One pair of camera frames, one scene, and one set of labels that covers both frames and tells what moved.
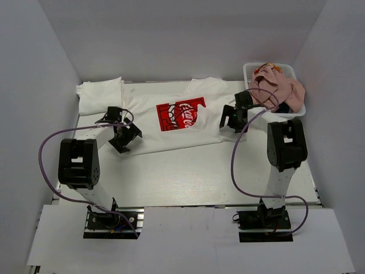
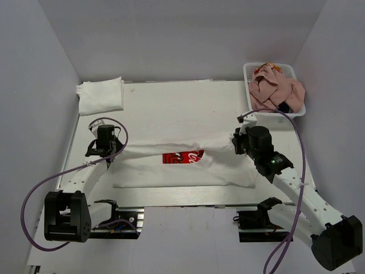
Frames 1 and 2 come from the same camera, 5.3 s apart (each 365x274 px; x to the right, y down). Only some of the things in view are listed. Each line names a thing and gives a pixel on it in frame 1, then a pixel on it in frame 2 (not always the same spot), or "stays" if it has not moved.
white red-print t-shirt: [170, 121] -> [214, 164]
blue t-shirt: [283, 108] stays
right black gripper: [229, 111] -> [236, 140]
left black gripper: [133, 132] -> [119, 144]
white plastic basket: [248, 68] stays
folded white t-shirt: [97, 96] stays
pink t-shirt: [268, 87] stays
